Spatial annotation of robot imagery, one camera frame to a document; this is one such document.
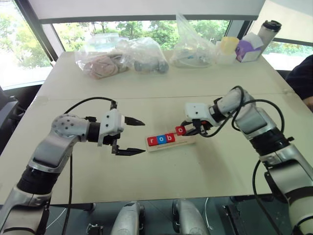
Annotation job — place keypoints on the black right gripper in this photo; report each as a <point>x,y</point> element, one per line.
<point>198,123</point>

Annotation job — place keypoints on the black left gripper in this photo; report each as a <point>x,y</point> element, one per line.
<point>111,139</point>

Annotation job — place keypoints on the red letter tile o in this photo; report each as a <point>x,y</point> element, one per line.
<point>180,130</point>

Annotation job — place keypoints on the red letter tile b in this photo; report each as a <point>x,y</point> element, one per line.
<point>170,138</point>

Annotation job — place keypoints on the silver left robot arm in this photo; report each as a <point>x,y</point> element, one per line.
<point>63,127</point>

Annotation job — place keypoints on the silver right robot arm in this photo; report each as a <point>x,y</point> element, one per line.
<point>254,120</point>

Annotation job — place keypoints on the wooden letter tray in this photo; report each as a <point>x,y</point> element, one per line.
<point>183,142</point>

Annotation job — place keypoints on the red letter tile r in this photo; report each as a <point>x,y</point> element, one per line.
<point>151,140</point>

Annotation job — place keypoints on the blue letter tile o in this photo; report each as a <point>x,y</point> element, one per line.
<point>161,139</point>

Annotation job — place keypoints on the plastic bag with grey items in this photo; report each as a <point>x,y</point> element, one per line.
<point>149,62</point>

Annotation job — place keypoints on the plastic bag with pink items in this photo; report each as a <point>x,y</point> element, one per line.
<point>100,64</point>

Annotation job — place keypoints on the tall clear plastic bag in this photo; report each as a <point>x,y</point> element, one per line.
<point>190,49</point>

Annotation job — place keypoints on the silver rounded shape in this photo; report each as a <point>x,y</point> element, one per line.
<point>189,218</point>
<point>129,219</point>

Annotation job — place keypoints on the yellow and white cup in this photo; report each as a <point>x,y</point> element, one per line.
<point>227,49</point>

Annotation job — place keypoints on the purple and white carton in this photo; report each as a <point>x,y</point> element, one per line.
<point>247,50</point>

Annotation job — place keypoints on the person in dark clothing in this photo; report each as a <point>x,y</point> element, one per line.
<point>302,78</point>

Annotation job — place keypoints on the white tumbler with black lid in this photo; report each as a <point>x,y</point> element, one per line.
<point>267,33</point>

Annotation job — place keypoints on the dark chair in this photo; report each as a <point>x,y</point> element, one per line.
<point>9,110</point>

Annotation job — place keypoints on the white roller blind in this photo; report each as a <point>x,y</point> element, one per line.
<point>146,8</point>

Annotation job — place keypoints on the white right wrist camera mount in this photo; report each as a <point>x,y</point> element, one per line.
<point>196,110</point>

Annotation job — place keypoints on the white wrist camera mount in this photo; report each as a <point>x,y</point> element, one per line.
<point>196,110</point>
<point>112,122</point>

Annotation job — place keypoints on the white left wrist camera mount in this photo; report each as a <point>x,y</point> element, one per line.
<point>112,122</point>

